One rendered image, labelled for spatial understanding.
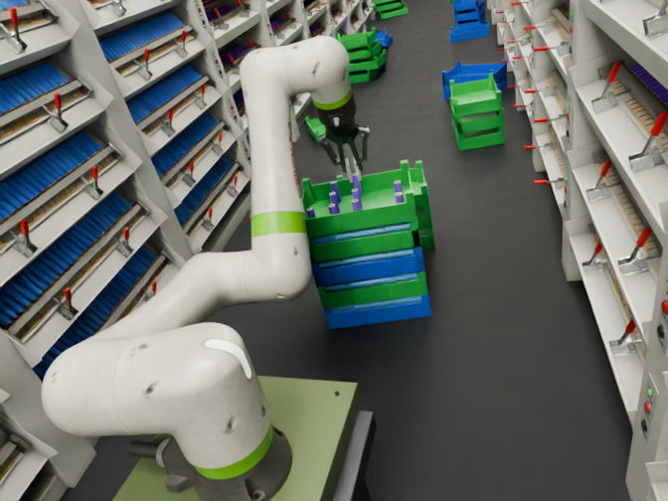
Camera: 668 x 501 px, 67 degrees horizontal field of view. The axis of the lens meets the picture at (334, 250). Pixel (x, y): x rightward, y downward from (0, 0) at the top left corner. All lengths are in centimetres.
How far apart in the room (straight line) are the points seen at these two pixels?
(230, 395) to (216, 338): 7
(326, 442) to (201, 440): 21
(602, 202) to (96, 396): 102
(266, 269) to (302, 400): 27
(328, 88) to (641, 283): 69
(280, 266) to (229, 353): 38
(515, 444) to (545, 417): 10
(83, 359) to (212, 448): 20
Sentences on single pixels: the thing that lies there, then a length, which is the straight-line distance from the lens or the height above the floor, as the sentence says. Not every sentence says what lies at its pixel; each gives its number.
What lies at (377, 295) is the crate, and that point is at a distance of 141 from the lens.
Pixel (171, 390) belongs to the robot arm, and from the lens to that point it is 64.
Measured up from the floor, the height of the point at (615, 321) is 16.
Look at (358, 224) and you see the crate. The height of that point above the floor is 34.
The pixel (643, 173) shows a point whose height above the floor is 56.
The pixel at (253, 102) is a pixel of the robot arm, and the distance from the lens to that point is 109.
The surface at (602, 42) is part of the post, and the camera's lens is 129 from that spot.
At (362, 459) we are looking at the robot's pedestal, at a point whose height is 28.
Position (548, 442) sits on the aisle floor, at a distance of 119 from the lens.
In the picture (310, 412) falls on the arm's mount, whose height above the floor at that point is 32.
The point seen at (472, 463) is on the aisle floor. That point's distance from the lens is 116.
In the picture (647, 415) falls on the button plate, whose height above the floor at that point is 25.
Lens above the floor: 97
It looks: 32 degrees down
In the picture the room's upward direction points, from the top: 15 degrees counter-clockwise
